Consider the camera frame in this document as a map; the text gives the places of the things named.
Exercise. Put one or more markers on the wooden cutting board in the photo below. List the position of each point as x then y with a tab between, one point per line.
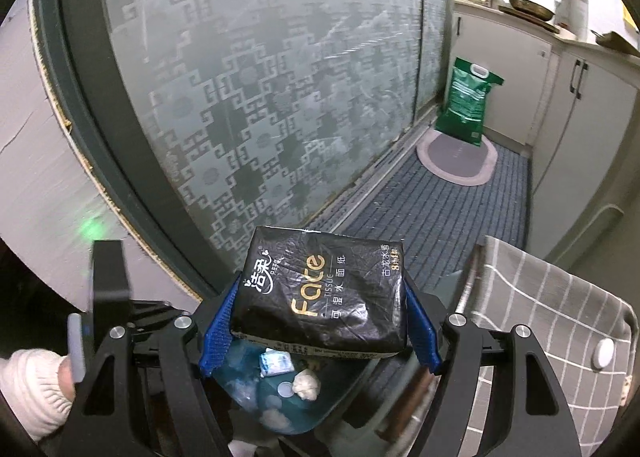
613	41

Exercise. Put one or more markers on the blue striped floor mat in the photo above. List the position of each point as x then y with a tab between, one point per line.
440	222

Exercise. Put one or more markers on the green rice bag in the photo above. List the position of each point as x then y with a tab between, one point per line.
464	113

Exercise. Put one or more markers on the white tissue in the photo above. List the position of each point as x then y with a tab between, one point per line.
273	415

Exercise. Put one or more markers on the blue white plastic wrapper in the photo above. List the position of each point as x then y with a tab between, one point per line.
274	363

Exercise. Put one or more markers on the frosted patterned sliding door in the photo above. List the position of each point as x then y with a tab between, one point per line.
203	119

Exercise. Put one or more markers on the person left hand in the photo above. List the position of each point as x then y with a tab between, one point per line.
66	381

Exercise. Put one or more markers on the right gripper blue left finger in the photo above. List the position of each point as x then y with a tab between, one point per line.
214	319

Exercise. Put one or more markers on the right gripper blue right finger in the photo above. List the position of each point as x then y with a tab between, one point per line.
421	332

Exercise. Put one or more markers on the black tissue pack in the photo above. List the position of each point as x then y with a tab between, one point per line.
322	294

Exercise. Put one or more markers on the white plastic bag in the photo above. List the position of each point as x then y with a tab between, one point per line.
306	385

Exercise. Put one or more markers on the white kitchen cabinet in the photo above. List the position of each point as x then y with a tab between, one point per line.
573	107

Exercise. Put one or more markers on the white sleeve forearm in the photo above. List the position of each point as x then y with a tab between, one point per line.
29	383

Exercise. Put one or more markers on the oval grey pink mat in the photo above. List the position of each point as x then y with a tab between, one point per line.
455	161

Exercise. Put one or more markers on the grey checked tablecloth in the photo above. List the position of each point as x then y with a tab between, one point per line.
569	316

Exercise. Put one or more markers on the frying pan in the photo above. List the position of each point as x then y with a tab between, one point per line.
532	9

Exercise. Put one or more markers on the teal plastic trash bin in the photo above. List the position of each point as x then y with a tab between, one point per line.
240	378

